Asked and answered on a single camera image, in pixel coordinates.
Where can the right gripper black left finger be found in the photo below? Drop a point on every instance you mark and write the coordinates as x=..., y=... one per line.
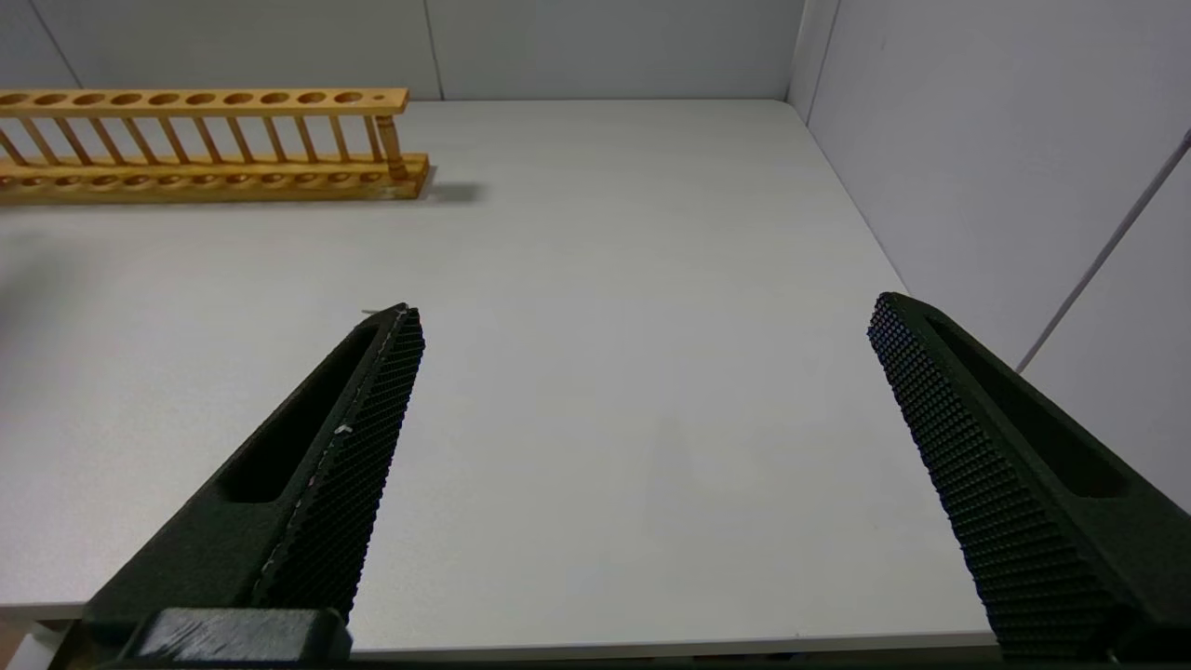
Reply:
x=354, y=447

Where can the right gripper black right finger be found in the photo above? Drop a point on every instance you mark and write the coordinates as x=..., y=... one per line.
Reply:
x=1005, y=484

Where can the wooden test tube rack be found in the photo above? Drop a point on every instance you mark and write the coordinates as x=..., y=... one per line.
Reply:
x=214, y=100

